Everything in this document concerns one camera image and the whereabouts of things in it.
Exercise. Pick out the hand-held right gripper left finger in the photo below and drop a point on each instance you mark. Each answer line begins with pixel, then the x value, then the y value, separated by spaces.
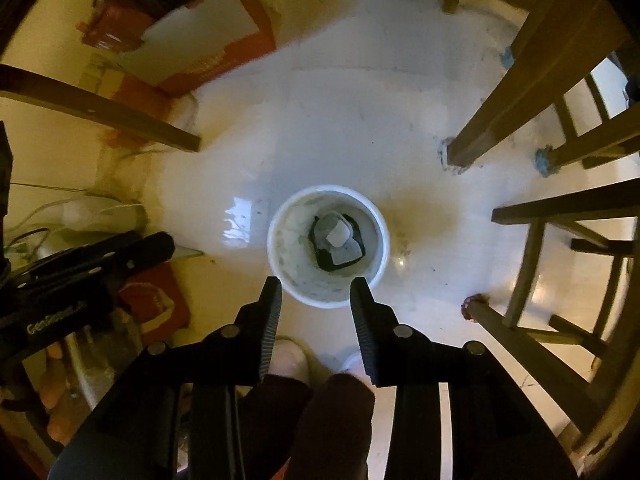
pixel 265 340

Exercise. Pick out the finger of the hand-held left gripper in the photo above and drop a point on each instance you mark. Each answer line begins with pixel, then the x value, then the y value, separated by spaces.
pixel 140 252

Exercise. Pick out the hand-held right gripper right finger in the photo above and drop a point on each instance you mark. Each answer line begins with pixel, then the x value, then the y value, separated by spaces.
pixel 367 340

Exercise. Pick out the white plastic bucket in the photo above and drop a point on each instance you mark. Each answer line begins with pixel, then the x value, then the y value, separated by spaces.
pixel 295 280

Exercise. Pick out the person's right white slipper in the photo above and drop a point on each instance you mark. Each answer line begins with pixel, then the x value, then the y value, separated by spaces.
pixel 355 365

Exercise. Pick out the person's white slipper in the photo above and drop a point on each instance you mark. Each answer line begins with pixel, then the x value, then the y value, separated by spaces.
pixel 355 365
pixel 292 360

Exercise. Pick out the person's left white slipper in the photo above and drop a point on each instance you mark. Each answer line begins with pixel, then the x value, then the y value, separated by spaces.
pixel 292 360

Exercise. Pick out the red plastic bag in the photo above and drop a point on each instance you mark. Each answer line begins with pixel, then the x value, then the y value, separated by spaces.
pixel 155 300

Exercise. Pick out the person's left trouser leg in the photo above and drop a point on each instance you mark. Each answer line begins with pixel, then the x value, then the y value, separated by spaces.
pixel 272 425

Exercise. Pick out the person's trouser leg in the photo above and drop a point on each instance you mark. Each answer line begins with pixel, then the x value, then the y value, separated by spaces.
pixel 335 425
pixel 272 425

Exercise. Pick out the person's right trouser leg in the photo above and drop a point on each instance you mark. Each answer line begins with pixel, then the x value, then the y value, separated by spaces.
pixel 335 425

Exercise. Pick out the white cardboard box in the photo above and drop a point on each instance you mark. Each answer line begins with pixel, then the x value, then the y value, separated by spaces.
pixel 200 35

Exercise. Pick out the red packet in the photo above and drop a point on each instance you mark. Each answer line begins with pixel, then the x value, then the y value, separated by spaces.
pixel 112 22

